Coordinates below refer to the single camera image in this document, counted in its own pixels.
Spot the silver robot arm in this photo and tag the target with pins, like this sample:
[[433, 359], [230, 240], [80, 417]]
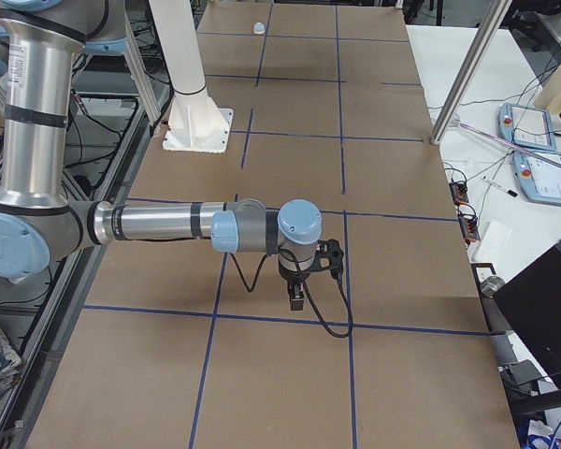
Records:
[[39, 225]]

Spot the white pedestal column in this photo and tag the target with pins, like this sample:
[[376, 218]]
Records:
[[195, 123]]

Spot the upper teach pendant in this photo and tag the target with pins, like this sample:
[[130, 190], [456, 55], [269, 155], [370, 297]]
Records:
[[527, 127]]

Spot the lower teach pendant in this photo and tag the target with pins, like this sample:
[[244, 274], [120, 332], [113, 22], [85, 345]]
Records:
[[540, 182]]

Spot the black marker pen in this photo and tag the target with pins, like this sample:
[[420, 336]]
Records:
[[500, 187]]

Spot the orange black connector block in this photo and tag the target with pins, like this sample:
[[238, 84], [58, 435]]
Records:
[[466, 215]]

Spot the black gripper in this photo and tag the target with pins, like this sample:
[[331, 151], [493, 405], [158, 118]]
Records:
[[293, 280]]

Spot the black computer monitor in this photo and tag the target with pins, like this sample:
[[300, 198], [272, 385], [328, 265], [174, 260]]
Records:
[[531, 304]]

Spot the white paper box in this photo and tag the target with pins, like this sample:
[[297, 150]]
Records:
[[493, 243]]

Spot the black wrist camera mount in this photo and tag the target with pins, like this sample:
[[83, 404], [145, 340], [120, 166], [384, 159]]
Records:
[[329, 257]]

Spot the aluminium frame post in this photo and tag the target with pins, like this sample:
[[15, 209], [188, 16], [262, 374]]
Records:
[[477, 50]]

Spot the teach pendant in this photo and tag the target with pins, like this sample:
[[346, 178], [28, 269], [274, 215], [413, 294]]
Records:
[[527, 127], [540, 182]]

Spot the blue and cream bell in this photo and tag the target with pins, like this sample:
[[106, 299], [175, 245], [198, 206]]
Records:
[[259, 28]]

